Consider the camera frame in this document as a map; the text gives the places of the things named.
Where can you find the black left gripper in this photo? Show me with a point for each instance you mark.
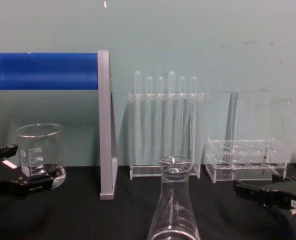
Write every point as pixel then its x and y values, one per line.
pixel 0 182

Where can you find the clear test tube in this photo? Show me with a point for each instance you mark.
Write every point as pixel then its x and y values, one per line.
pixel 137 112
pixel 149 115
pixel 172 112

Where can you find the glass conical flask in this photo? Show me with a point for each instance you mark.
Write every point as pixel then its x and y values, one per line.
pixel 174 200

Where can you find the grey roll stand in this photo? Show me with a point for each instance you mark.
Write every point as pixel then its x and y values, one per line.
pixel 105 125

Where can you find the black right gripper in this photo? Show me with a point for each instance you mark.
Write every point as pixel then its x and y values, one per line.
pixel 283 197

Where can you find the low clear acrylic tube rack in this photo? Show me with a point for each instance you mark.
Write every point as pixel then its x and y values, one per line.
pixel 245 167

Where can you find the tall clear acrylic tube rack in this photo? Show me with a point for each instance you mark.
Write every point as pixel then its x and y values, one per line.
pixel 163 172

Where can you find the black table cloth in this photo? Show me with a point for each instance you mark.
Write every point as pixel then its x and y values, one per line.
pixel 88 220

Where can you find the glass beaker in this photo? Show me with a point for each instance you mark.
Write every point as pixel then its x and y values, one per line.
pixel 40 147

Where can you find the blue cylinder roll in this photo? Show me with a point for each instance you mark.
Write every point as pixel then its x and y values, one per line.
pixel 45 71

